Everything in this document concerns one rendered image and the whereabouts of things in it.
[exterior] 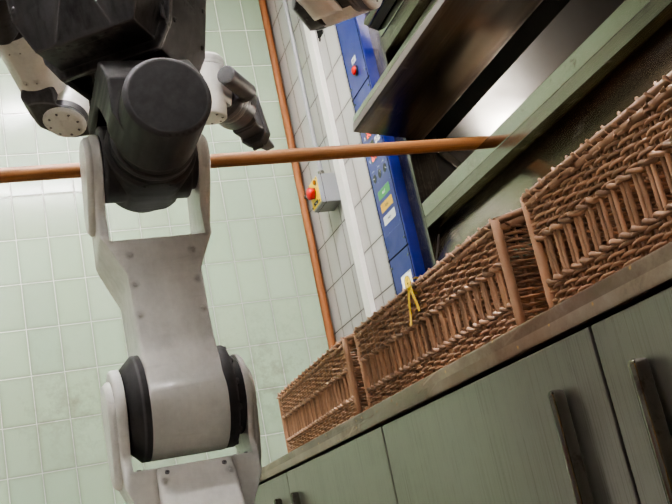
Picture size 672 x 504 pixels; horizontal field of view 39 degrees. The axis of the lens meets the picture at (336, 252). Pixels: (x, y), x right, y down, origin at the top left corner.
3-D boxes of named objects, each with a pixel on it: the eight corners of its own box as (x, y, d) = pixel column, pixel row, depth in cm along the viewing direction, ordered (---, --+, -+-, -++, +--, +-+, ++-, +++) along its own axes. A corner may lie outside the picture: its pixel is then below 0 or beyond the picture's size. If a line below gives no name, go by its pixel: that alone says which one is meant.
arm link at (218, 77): (207, 136, 182) (179, 118, 171) (204, 84, 184) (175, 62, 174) (262, 125, 178) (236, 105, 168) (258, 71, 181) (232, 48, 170)
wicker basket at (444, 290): (603, 378, 179) (564, 240, 187) (834, 292, 129) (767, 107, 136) (364, 418, 163) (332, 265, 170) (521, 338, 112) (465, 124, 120)
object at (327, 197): (333, 211, 318) (327, 183, 321) (342, 200, 309) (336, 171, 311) (312, 213, 315) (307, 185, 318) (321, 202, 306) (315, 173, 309)
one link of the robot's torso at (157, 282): (262, 440, 126) (210, 112, 136) (127, 463, 120) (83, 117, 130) (235, 449, 140) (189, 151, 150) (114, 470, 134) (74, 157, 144)
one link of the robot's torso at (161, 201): (208, 177, 133) (194, 102, 137) (109, 184, 128) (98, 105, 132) (191, 212, 145) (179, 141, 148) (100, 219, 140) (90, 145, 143)
